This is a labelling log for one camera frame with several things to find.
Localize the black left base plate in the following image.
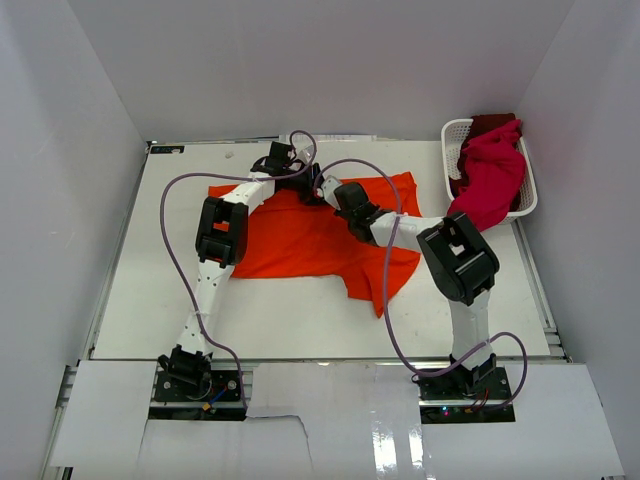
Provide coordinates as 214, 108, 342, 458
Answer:
148, 370, 246, 422

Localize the crimson red t shirt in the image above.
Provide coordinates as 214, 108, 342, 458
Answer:
447, 117, 526, 231

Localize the black label sticker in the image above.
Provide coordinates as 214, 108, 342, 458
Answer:
149, 145, 185, 155

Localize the white perforated plastic basket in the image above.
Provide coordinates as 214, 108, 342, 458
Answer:
441, 118, 538, 225

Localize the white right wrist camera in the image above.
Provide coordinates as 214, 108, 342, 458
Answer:
314, 175, 342, 209

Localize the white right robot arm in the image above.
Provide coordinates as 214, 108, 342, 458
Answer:
320, 177, 499, 399

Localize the orange t shirt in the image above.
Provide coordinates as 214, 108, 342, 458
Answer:
232, 172, 421, 318

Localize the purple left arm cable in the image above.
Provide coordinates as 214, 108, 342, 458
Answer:
159, 129, 318, 409

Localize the printed paper strip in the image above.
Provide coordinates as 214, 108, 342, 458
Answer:
278, 134, 378, 143

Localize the dark maroon t shirt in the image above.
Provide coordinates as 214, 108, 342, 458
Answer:
468, 113, 516, 139

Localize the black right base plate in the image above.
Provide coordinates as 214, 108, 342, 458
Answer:
411, 367, 516, 425

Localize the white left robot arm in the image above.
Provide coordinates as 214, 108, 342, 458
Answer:
158, 130, 321, 401

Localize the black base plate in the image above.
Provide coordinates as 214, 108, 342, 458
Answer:
411, 367, 516, 425
148, 370, 246, 422

